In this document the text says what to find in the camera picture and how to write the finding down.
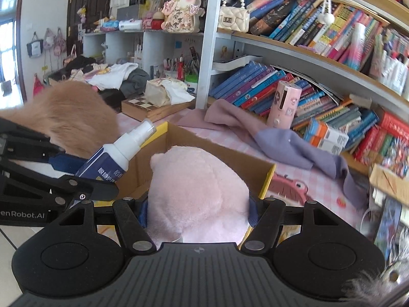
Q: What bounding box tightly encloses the thick red dictionary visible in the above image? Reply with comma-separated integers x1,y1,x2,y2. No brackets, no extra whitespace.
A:
379,112,409,143

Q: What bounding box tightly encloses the pink hanging bag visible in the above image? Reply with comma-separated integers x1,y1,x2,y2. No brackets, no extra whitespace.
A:
54,27,67,56

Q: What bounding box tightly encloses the wooden chessboard box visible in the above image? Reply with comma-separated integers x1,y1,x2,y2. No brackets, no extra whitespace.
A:
121,95,196,122

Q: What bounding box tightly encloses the pink plush backpack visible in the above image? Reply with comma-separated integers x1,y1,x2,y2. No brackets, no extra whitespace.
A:
43,27,55,51

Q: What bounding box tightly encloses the white quilted handbag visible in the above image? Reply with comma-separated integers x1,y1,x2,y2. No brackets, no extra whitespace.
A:
219,0,250,33

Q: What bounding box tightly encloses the pink plush toy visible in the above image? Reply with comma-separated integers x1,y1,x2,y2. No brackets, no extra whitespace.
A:
149,146,251,244

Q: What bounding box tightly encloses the row of colourful shelf books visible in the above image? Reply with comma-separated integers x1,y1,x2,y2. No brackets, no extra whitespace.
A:
246,0,409,74

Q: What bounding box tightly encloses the stack of brown envelopes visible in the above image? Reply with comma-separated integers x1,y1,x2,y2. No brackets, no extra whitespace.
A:
369,163,409,196

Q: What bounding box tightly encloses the yellow cardboard box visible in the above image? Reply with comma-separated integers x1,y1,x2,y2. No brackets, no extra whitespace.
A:
69,122,277,247

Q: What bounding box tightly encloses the dark wooden door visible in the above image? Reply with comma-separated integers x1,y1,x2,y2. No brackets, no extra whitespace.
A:
65,0,115,34

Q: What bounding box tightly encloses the desk pen cup with pens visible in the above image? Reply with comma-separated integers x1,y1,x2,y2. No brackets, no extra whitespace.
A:
163,56,199,81

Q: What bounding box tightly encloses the grey white cubby shelf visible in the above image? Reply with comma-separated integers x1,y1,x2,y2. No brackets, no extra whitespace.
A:
81,29,205,82

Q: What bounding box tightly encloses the red boxed book set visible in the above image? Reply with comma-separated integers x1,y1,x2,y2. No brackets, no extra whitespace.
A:
353,128,409,180

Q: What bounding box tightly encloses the pink checkered printed tablecloth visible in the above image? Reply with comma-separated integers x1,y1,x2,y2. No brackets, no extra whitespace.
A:
96,102,369,250

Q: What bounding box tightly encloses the row of blue paperback books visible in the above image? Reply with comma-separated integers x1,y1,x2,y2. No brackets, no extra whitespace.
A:
209,61,381,154

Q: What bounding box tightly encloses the cream cloth bag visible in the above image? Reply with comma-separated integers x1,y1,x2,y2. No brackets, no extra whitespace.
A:
145,78,195,107

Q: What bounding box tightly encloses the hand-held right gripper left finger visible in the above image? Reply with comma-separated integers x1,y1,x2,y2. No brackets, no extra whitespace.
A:
56,198,154,254

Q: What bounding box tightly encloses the white navy tote bag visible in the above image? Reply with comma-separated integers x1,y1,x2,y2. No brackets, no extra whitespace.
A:
27,32,44,59

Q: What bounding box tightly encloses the mauve and lavender cloth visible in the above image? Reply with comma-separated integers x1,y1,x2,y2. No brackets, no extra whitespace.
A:
176,99,368,208

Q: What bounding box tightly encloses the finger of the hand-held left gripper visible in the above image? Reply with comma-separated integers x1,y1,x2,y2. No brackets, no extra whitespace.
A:
0,160,119,213
0,117,88,175

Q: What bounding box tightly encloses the pastel gradient bottle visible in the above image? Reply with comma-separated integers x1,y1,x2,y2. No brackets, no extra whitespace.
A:
350,22,375,71

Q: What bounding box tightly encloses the pink cylindrical device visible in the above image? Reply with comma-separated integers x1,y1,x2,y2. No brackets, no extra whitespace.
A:
267,80,302,130

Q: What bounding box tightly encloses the white wooden bookshelf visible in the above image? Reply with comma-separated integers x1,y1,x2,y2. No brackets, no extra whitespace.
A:
195,0,409,173

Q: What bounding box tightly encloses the open white book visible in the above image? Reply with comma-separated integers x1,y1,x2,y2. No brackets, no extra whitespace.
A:
212,54,264,71

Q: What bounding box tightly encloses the pink butterfly doll ornament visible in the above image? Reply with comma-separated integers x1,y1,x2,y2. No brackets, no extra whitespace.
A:
161,0,205,33

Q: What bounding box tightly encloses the orange white fluffy cat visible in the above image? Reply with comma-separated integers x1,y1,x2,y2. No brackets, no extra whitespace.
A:
0,80,121,161

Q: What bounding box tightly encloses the orange white medicine box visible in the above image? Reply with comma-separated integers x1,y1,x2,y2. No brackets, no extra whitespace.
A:
303,118,349,144
308,136,346,156

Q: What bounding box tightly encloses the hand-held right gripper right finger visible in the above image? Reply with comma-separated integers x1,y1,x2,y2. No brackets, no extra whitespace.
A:
241,198,344,254

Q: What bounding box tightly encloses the small glue bottle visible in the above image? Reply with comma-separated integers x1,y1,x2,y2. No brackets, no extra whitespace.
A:
75,119,157,183

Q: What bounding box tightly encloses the pile of clothes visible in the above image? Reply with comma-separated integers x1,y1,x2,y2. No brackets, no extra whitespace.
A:
48,56,151,98

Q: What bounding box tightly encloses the green lid jar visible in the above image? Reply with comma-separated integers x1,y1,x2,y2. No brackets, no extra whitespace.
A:
185,73,199,94

